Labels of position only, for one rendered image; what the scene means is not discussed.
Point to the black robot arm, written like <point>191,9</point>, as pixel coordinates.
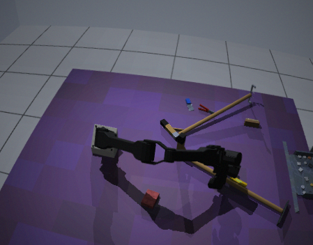
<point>211,155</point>

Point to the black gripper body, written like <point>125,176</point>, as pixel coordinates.
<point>217,181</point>

